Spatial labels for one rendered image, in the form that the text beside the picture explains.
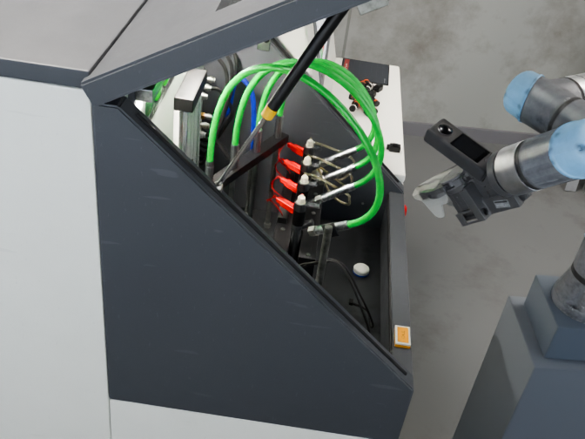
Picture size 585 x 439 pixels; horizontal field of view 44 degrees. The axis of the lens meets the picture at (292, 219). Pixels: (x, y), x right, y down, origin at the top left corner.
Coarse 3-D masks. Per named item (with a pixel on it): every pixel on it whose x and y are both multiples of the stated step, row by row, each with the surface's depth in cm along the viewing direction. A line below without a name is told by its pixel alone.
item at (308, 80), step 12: (240, 72) 133; (252, 72) 132; (288, 72) 128; (228, 84) 136; (312, 84) 126; (228, 96) 138; (324, 96) 126; (216, 108) 140; (336, 108) 126; (216, 120) 142; (348, 120) 126; (216, 132) 144; (360, 132) 126; (372, 156) 127; (372, 216) 134
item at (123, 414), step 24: (120, 408) 144; (144, 408) 143; (168, 408) 143; (120, 432) 148; (144, 432) 148; (168, 432) 147; (192, 432) 146; (216, 432) 145; (240, 432) 145; (264, 432) 144; (288, 432) 143; (312, 432) 142
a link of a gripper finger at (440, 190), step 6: (438, 186) 113; (444, 186) 112; (450, 186) 112; (420, 192) 117; (426, 192) 115; (432, 192) 113; (438, 192) 113; (444, 192) 112; (426, 198) 117; (432, 198) 114; (438, 198) 113
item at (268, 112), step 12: (324, 24) 95; (336, 24) 95; (324, 36) 96; (312, 48) 97; (300, 60) 99; (312, 60) 99; (300, 72) 100; (288, 84) 101; (276, 96) 103; (264, 108) 105; (276, 108) 104; (264, 120) 106; (252, 132) 107; (240, 156) 110; (228, 168) 112
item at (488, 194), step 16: (448, 176) 113; (464, 176) 110; (448, 192) 112; (464, 192) 110; (480, 192) 111; (496, 192) 108; (464, 208) 114; (480, 208) 110; (496, 208) 109; (512, 208) 107; (464, 224) 114
